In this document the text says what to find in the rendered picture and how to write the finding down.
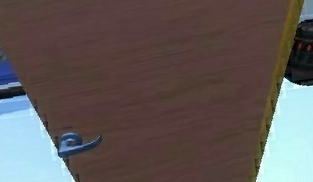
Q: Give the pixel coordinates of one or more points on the brown wooden room door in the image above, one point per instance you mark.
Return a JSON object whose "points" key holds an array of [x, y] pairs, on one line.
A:
{"points": [[163, 78]]}

